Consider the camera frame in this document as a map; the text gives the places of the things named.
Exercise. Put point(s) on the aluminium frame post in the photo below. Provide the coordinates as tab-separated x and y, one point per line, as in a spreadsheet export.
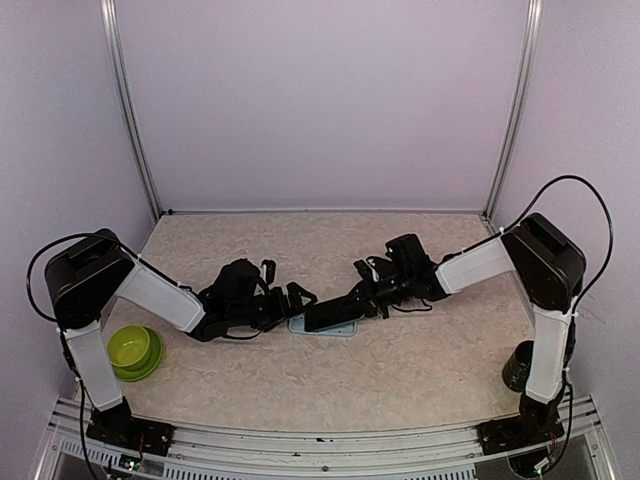
110	23
517	107

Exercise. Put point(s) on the aluminium front rail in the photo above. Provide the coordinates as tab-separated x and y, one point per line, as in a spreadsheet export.
205	452

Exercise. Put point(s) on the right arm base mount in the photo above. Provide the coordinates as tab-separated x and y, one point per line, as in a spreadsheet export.
535	423

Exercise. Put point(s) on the dark green cup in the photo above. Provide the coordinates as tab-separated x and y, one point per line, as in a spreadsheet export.
515	371

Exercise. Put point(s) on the green bowl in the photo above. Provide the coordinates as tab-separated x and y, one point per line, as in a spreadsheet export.
130	348

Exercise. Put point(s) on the green saucer plate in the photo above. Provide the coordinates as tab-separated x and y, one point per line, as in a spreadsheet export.
150	367

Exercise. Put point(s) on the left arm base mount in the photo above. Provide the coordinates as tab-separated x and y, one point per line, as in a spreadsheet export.
117	426

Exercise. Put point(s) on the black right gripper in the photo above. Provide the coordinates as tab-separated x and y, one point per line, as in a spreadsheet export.
365	292

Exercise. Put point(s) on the left aluminium frame post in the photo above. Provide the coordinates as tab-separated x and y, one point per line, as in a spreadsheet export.
110	23

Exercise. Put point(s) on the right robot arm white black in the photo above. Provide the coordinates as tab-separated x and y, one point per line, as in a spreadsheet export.
549	266

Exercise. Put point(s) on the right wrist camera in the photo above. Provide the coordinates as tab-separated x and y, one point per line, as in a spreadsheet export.
371	268

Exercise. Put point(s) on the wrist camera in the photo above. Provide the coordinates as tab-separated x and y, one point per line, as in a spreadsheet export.
371	268
268	272

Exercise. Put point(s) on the right aluminium frame post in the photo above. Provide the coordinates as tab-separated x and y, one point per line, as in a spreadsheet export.
517	107

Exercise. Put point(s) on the light blue phone case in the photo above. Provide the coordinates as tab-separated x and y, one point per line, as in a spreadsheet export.
297	324

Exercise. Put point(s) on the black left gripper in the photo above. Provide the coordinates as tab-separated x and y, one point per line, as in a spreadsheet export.
296	308

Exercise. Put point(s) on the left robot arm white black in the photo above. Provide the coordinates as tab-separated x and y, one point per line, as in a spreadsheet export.
94	268

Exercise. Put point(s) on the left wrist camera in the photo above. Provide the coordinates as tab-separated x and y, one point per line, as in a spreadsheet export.
268	272

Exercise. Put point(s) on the black phone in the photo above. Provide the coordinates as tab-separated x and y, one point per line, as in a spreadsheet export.
324	315

